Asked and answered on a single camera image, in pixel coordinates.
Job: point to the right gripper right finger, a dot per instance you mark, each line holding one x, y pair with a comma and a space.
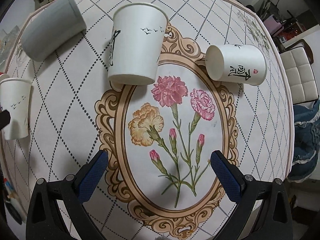
274, 220

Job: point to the pink suitcase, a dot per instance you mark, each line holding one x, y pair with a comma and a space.
273, 25

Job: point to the white paper cup lying sideways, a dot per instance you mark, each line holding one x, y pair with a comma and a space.
236, 63

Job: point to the blue crumpled cloth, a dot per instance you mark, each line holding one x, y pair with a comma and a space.
306, 145

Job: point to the floral patterned table mat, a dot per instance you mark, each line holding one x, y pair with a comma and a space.
159, 137

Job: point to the white padded chair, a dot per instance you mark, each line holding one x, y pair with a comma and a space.
300, 75

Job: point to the white paper cup with calligraphy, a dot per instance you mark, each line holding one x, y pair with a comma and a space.
15, 94

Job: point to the white paper cup with birds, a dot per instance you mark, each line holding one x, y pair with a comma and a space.
136, 42

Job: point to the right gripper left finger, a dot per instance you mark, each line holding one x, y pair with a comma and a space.
44, 219

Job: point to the grey cylindrical cup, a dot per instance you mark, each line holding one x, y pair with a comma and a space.
55, 25

